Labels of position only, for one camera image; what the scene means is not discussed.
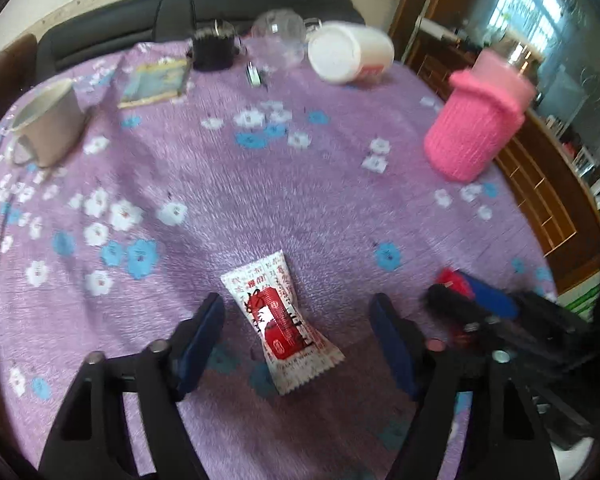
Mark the green yellow booklet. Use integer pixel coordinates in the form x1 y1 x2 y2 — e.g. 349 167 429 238
117 57 192 109

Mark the wooden cabinet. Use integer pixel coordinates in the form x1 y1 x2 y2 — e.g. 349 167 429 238
387 0 600 296

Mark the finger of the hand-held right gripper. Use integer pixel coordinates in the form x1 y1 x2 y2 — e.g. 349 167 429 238
419 284 503 333
457 271 522 320

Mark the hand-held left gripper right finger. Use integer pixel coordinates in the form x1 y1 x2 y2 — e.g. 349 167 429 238
369 293 561 480

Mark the white paper roll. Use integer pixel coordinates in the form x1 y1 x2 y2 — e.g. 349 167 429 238
414 16 462 43

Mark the black sofa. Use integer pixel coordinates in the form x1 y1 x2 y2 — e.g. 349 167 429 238
34 0 366 83

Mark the white mug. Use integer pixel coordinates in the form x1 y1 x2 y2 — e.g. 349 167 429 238
11 78 88 168

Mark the brown chair back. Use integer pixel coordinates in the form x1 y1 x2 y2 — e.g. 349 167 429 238
0 34 38 126

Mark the white red snack packet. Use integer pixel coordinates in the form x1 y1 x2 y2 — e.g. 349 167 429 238
220 252 346 396

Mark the white plastic jar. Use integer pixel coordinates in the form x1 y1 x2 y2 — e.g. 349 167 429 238
307 21 396 84

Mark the purple floral tablecloth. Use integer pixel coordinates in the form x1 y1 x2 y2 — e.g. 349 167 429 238
0 37 561 480

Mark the green white carton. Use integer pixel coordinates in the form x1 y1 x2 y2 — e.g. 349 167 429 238
560 280 600 322

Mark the pink knitted bottle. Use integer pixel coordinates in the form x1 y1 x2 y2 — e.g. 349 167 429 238
423 42 538 182

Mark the glossy red snack packet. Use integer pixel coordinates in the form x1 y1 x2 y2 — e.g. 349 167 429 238
436 267 477 352

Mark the black cup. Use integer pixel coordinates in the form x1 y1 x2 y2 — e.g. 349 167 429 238
187 20 241 72

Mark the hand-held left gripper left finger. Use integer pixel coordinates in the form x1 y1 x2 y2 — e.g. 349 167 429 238
37 292 227 480

